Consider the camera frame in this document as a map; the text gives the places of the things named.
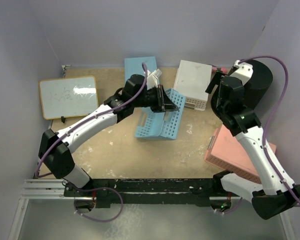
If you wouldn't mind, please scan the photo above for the pink perforated basket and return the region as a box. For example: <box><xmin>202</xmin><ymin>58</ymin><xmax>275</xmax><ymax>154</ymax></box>
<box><xmin>203</xmin><ymin>124</ymin><xmax>278</xmax><ymax>183</ymax></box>

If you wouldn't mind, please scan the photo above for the pink marker pen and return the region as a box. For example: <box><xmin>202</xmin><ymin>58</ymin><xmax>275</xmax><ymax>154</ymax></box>
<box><xmin>212</xmin><ymin>66</ymin><xmax>228</xmax><ymax>74</ymax></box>

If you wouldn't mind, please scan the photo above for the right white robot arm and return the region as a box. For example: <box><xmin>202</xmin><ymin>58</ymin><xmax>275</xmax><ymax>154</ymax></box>
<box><xmin>206</xmin><ymin>72</ymin><xmax>300</xmax><ymax>220</ymax></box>

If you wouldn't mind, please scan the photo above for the black whiteboard clip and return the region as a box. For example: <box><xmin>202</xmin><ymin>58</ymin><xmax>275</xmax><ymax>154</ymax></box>
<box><xmin>60</xmin><ymin>116</ymin><xmax>66</xmax><ymax>123</ymax></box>

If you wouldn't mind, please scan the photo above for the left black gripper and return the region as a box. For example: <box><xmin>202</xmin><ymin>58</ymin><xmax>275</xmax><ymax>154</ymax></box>
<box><xmin>132</xmin><ymin>85</ymin><xmax>178</xmax><ymax>114</ymax></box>

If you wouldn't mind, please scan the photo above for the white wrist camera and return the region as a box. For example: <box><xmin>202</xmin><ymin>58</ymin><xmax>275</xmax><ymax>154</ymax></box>
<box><xmin>146</xmin><ymin>69</ymin><xmax>162</xmax><ymax>90</ymax></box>
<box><xmin>228</xmin><ymin>60</ymin><xmax>253</xmax><ymax>86</ymax></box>

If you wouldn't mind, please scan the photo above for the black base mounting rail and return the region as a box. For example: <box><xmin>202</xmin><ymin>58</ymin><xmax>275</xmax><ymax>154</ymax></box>
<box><xmin>62</xmin><ymin>172</ymin><xmax>234</xmax><ymax>212</ymax></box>

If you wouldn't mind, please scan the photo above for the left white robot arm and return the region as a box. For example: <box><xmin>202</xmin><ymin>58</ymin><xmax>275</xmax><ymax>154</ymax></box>
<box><xmin>38</xmin><ymin>74</ymin><xmax>179</xmax><ymax>196</ymax></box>

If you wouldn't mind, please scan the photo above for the blue perforated basket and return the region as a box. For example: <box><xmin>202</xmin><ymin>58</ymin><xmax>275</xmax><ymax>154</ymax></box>
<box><xmin>124</xmin><ymin>56</ymin><xmax>157</xmax><ymax>81</ymax></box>

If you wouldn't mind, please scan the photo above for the small whiteboard yellow frame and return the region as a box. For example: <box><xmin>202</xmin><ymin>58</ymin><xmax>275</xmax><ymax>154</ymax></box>
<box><xmin>38</xmin><ymin>75</ymin><xmax>99</xmax><ymax>120</ymax></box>

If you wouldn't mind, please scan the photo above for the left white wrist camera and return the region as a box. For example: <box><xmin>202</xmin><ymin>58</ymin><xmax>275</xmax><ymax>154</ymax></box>
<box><xmin>146</xmin><ymin>69</ymin><xmax>162</xmax><ymax>90</ymax></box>

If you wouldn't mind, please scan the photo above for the large black plastic bin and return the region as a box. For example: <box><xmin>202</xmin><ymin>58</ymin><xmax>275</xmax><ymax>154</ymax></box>
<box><xmin>210</xmin><ymin>59</ymin><xmax>273</xmax><ymax>117</ymax></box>

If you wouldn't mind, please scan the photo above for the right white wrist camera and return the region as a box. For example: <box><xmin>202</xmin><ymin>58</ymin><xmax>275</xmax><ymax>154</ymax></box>
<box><xmin>228</xmin><ymin>60</ymin><xmax>253</xmax><ymax>86</ymax></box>

